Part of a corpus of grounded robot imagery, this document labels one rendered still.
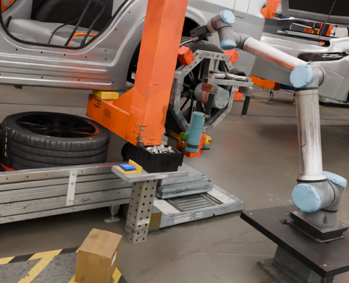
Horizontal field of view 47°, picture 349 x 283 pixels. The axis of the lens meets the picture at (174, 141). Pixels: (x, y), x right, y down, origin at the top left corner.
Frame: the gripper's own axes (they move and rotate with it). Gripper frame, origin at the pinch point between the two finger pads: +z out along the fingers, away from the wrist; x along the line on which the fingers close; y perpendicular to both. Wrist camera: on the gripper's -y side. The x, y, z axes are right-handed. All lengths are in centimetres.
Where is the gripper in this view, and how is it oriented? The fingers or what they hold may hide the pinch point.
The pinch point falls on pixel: (190, 38)
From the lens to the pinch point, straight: 275.4
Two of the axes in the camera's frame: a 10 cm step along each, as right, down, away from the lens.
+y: 7.9, -2.8, 5.5
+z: -5.3, 1.3, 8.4
